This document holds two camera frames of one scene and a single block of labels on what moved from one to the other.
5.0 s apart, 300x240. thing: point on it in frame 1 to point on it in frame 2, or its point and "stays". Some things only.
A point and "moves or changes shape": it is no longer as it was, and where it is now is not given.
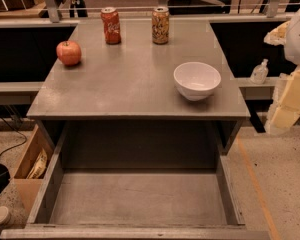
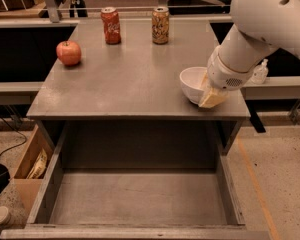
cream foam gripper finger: (277, 35) to (222, 76)
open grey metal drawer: (136, 180) stays
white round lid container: (0, 216) stays
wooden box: (30, 173) stays
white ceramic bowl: (196, 80) moves or changes shape
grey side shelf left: (14, 93) stays
